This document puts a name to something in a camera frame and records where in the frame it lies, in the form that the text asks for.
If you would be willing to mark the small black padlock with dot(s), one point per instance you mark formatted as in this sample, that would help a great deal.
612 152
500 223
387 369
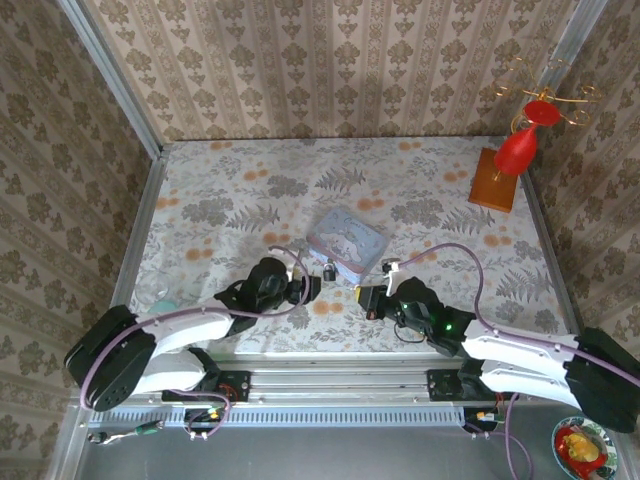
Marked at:
329 274

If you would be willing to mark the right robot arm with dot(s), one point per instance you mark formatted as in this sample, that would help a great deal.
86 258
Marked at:
525 360

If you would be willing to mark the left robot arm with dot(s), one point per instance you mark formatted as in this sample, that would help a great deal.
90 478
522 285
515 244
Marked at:
190 327

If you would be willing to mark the floral tablecloth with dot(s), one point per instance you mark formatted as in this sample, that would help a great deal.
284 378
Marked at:
425 210

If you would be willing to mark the teal object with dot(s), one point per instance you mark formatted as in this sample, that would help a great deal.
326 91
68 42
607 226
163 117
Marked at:
164 306

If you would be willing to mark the clear drinking glass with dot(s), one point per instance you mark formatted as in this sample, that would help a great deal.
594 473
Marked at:
152 287

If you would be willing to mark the orange wooden base block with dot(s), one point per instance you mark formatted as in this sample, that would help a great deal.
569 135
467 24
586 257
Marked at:
492 187

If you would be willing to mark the red hourglass ornament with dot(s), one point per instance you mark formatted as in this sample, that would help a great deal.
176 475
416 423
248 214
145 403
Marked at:
517 150

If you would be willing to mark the yellow fruit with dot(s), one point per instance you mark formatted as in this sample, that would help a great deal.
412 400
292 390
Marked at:
580 446

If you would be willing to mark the red fruit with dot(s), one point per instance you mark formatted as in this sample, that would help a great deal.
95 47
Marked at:
590 467

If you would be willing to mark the patterned bowl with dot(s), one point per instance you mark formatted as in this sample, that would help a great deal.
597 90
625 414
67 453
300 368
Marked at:
607 450

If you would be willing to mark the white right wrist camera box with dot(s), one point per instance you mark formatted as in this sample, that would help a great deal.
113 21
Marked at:
391 269

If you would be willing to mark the aluminium front rail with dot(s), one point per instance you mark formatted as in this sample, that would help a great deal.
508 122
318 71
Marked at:
340 382

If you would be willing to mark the aluminium side rail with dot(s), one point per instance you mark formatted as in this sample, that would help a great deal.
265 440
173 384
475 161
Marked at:
542 225
145 210

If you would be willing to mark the aluminium frame post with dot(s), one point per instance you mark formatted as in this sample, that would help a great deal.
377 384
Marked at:
112 80
570 40

